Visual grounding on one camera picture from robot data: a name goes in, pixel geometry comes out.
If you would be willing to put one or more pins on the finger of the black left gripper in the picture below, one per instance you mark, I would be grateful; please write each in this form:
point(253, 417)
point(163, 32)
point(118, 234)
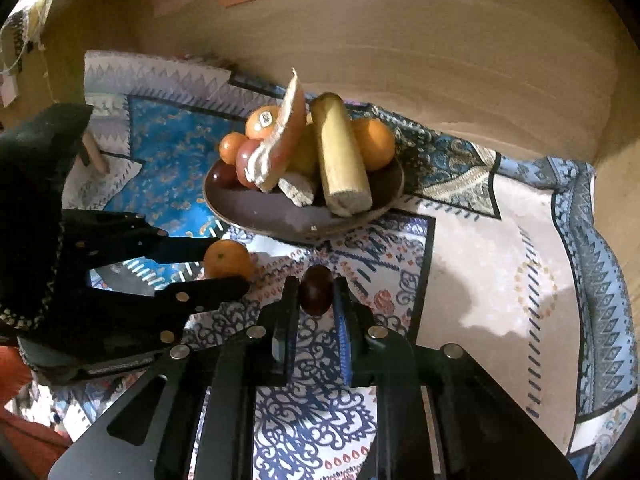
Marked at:
point(99, 238)
point(177, 301)

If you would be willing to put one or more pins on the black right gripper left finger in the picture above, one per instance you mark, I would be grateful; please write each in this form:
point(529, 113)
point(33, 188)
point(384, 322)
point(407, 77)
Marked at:
point(273, 354)

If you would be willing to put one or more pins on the pale sweet potato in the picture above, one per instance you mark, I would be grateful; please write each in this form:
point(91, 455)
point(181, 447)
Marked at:
point(270, 160)

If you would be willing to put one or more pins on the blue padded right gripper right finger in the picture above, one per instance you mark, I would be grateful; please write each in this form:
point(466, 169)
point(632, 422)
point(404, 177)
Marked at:
point(361, 342)

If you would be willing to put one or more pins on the dark oval plate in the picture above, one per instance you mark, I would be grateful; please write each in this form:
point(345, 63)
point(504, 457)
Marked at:
point(276, 216)

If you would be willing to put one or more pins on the small orange tangerine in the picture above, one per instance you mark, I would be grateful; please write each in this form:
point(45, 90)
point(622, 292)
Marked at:
point(229, 147)

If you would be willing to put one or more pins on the red apple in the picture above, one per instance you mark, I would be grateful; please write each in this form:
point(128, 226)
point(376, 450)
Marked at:
point(241, 162)

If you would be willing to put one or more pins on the dark brown chestnut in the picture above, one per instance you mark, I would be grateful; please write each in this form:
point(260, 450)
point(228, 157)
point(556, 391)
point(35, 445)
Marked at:
point(223, 175)
point(316, 291)

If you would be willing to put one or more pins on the patterned blue white cloth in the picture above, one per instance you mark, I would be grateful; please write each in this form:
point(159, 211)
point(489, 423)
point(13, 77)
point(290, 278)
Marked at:
point(496, 255)

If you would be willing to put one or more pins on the peeled pale banana piece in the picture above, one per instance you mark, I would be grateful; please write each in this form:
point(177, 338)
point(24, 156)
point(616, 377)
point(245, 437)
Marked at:
point(298, 188)

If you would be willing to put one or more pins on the large orange with sticker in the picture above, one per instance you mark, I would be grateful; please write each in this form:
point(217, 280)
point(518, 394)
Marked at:
point(260, 124)

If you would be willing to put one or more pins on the yellow banana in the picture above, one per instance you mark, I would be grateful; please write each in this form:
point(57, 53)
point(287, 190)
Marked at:
point(345, 183)

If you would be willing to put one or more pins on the small orange mandarin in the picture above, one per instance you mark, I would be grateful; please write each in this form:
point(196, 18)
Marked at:
point(227, 259)

